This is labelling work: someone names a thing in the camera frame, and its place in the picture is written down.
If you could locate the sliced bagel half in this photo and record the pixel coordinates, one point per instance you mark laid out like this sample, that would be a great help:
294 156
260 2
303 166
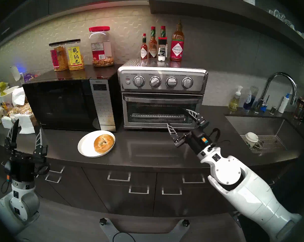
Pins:
104 142
103 152

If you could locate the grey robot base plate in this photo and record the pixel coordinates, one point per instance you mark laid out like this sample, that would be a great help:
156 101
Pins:
141 236

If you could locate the small red Tabasco bottle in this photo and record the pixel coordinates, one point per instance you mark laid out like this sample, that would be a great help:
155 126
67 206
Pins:
144 52

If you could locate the small metal sink button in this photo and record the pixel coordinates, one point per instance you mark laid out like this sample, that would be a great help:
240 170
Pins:
273 111

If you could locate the large jar red lid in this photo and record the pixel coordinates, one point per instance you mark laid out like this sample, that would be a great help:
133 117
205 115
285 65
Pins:
101 50

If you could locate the black microwave oven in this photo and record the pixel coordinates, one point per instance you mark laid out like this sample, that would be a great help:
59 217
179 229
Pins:
63 105

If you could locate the bagged bread loaf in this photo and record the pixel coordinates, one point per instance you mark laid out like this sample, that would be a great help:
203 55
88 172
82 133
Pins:
23 110

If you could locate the medium orange Tabasco bottle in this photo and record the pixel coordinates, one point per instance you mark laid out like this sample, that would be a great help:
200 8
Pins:
153 51

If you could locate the chrome gooseneck faucet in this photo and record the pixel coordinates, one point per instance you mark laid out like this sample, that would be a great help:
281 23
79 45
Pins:
267 86

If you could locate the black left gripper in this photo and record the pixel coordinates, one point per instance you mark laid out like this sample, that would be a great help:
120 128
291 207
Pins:
23 168

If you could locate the stainless steel toaster oven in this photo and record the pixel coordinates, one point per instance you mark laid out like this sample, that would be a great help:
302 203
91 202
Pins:
162 72

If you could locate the green label Tabasco bottle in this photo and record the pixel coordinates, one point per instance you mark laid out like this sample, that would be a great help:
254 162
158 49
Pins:
163 31

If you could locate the black capped salt shaker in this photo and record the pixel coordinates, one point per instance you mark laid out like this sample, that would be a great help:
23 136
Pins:
162 51

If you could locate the purple snack bag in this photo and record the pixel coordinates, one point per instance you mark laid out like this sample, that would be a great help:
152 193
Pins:
30 77

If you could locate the large Tabasco sauce bottle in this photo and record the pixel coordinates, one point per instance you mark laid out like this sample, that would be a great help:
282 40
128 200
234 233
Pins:
177 48

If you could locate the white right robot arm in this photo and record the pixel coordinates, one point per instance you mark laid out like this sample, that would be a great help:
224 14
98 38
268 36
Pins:
255 196

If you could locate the dark wood wall shelf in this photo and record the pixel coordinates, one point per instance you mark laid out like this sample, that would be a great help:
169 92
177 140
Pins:
205 9

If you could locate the black base knob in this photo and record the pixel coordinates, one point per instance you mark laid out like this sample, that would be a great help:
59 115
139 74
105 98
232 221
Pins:
185 222
103 221

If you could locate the snack jar red label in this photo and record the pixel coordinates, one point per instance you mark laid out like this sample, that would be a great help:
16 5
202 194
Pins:
56 58

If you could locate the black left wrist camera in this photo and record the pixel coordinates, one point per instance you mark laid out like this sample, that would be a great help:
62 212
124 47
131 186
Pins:
7 168

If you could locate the snack jar yellow label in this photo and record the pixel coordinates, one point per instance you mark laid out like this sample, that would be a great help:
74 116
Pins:
75 56

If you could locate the white bowl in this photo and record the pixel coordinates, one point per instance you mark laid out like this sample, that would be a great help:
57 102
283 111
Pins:
8 95

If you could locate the white paper wall note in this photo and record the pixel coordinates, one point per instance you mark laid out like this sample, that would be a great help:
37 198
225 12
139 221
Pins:
15 73

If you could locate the glass toaster oven door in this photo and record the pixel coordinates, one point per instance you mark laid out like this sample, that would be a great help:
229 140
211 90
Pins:
152 99

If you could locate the clear drinking glasses row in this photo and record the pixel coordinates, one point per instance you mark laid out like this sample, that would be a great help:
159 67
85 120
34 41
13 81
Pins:
280 18

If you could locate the crumpled white paper bag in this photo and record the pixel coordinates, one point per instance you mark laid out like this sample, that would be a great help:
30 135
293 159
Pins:
18 96

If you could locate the blue dish soap bottle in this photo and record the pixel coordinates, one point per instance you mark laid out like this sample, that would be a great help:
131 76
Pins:
249 101

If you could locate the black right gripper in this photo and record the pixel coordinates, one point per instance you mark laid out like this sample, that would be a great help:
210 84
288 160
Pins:
194 140

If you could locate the white round plate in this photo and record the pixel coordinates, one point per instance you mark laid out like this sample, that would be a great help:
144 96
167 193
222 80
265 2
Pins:
86 145

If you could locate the yellow soap pump dispenser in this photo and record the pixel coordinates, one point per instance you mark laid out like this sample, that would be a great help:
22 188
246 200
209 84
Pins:
234 104

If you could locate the yellow banana bunch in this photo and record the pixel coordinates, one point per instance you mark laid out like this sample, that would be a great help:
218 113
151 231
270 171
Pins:
0 87

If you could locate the dark glass jar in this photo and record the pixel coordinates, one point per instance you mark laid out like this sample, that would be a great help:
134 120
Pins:
300 109

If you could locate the white bottle blue cap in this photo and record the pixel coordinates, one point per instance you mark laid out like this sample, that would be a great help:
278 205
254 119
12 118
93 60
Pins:
283 105

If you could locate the paper coffee cup white lid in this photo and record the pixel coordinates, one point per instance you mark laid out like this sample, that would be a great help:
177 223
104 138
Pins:
251 138

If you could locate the dark wood upper cabinet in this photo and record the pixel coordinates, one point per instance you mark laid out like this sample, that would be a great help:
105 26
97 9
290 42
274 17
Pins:
28 4

